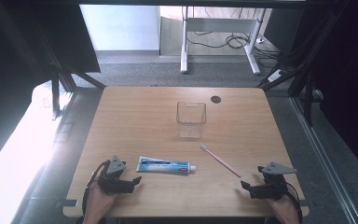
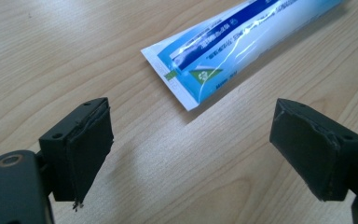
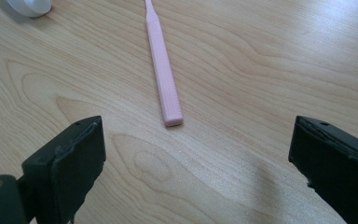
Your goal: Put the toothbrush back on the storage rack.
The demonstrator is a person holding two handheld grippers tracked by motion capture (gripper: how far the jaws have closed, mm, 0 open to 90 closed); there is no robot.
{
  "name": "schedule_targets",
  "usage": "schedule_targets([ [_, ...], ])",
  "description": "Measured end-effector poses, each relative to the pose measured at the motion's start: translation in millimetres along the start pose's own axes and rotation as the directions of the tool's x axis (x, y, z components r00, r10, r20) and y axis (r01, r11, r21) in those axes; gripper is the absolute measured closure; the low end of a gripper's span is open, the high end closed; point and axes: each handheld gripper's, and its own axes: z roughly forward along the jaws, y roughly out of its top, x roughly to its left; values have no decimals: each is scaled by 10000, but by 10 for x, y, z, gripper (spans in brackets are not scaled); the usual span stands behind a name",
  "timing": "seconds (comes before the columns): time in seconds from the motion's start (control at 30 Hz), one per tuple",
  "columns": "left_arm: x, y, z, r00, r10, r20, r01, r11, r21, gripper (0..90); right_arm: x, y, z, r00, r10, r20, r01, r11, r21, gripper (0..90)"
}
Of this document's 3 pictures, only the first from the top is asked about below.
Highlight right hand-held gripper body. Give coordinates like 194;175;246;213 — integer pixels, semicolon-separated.
249;161;298;201

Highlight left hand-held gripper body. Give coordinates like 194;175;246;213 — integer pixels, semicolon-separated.
97;155;136;196

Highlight metal floor rail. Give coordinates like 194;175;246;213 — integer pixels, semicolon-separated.
288;96;358;224

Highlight dark cabinet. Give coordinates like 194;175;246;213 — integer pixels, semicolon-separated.
263;7;306;53

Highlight black cable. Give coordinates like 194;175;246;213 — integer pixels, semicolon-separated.
81;160;110;217
285;181;304;224

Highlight white power strip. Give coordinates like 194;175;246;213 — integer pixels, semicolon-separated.
266;69;285;84

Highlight person's left hand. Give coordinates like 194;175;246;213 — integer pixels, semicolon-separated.
82;181;119;224

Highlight pink toothbrush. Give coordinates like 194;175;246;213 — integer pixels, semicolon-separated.
200;143;242;178

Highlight clear plastic container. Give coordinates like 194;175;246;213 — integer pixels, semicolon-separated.
175;101;207;140

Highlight blue and white toothpaste tube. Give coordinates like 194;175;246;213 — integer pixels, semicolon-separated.
135;155;198;176

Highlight white desk frame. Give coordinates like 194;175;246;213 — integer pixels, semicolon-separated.
180;6;267;76

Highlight person's right hand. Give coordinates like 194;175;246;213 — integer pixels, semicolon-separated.
264;193;301;224

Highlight black curtain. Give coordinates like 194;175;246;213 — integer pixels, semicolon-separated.
0;0;102;177
292;0;358;185

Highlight black metal frame stand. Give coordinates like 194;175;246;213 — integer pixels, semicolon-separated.
38;31;107;120
256;0;351;127

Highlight tangled black floor cables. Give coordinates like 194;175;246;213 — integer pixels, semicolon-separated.
186;30;282;61

